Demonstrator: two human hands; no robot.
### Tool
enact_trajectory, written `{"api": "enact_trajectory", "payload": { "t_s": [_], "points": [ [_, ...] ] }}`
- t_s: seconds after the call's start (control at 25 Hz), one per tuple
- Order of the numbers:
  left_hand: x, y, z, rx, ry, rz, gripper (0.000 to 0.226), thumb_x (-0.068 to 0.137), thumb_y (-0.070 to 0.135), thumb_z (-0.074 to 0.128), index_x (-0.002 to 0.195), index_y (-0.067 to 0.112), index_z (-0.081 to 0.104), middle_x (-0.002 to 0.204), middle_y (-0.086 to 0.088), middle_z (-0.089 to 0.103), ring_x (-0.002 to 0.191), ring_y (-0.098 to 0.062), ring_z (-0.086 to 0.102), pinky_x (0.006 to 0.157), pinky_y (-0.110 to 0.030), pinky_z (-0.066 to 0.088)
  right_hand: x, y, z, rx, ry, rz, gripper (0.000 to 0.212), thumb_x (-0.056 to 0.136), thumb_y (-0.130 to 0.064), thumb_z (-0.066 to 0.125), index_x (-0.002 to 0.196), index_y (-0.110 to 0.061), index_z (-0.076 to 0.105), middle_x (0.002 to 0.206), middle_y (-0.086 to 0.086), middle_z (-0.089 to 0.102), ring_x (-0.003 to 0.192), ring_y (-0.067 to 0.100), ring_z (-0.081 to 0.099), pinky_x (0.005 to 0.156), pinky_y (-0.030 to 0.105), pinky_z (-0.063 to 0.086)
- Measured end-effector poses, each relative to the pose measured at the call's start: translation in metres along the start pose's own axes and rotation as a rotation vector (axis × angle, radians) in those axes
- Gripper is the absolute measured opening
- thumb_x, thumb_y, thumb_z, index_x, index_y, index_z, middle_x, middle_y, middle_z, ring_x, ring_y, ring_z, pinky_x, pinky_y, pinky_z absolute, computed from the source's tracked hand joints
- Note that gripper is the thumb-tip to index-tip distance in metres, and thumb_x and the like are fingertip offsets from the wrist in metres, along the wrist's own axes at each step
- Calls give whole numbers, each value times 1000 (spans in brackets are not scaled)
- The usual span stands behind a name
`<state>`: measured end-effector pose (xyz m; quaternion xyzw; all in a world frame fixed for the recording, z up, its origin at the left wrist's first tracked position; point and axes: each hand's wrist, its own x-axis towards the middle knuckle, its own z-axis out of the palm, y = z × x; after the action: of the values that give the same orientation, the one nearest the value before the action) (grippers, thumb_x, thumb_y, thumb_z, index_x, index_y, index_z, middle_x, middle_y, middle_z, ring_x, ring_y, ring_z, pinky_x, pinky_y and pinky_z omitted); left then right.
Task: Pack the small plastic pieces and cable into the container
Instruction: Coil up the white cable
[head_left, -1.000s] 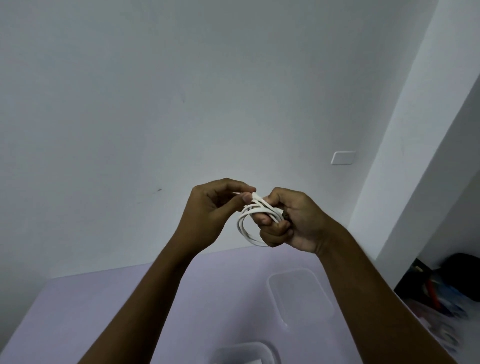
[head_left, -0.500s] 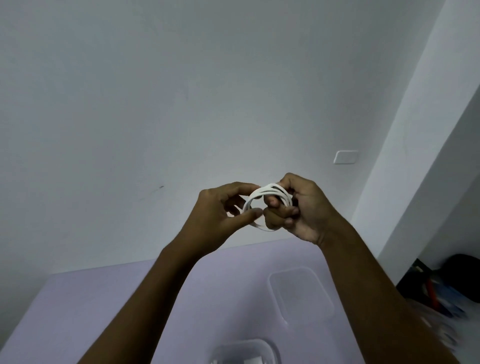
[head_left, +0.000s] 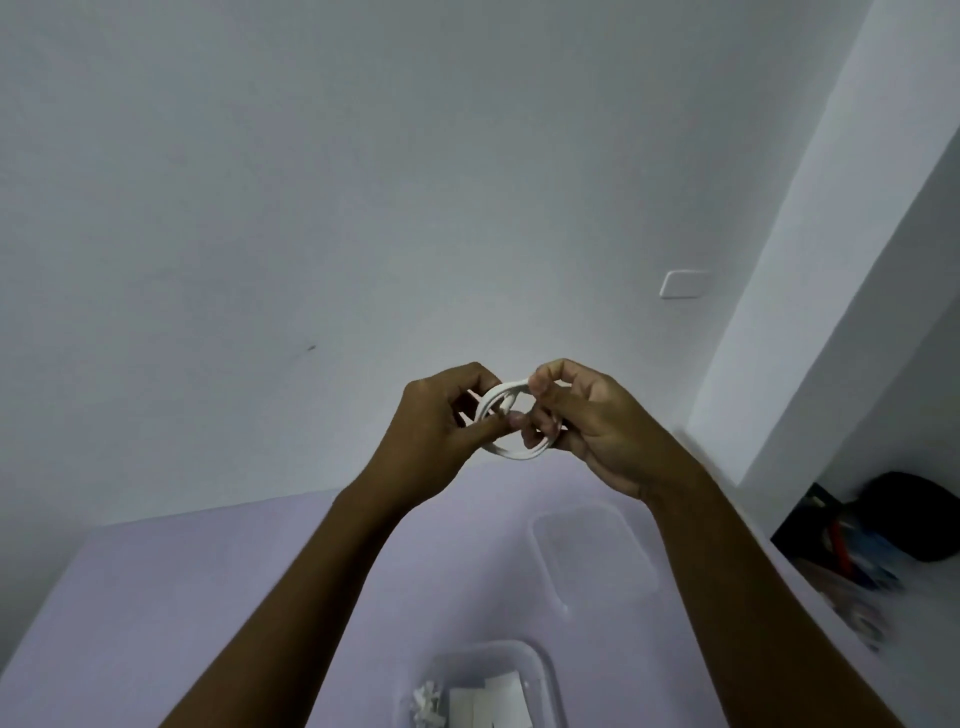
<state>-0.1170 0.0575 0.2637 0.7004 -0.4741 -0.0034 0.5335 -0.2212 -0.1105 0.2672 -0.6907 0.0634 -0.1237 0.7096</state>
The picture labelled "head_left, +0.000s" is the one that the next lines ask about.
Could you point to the person's left hand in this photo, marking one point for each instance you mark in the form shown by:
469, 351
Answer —
424, 435

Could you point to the clear plastic lid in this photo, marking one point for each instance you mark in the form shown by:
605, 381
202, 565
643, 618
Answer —
592, 559

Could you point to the black round pouch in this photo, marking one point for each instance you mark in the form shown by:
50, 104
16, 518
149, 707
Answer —
915, 517

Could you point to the person's left forearm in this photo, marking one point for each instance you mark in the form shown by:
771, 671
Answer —
300, 615

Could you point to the black box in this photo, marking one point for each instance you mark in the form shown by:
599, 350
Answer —
802, 525

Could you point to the person's right hand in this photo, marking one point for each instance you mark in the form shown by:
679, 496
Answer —
609, 435

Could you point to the clear plastic container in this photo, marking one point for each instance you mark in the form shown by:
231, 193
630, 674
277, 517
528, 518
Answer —
544, 675

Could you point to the blue packet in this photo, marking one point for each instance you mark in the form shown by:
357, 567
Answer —
874, 559

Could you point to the red tool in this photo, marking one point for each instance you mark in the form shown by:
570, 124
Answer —
840, 551

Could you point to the small white plastic pieces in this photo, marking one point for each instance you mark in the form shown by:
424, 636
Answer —
426, 701

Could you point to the person's right forearm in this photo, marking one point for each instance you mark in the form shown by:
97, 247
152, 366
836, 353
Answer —
750, 600

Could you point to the white folded paper card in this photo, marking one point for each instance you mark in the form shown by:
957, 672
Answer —
491, 701

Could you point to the person's left thumb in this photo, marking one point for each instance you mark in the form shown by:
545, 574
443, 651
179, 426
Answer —
496, 427

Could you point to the white wall switch plate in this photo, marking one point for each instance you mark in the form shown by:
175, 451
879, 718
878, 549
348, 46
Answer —
684, 284

